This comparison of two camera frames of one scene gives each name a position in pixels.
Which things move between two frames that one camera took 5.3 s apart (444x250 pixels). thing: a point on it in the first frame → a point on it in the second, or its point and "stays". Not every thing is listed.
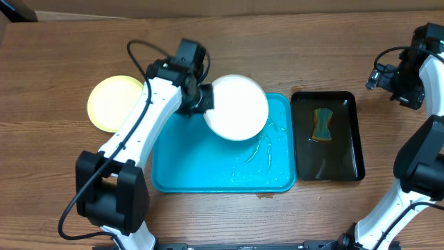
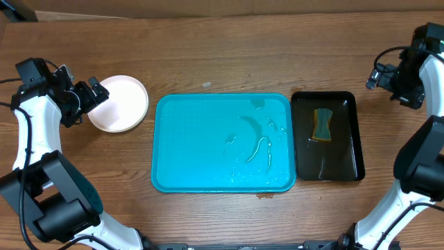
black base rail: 312,245 stays
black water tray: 338,159 stays
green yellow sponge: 322,117 stays
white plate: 240,108 → 126,106
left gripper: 210,103 → 94,100
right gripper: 376,77 stays
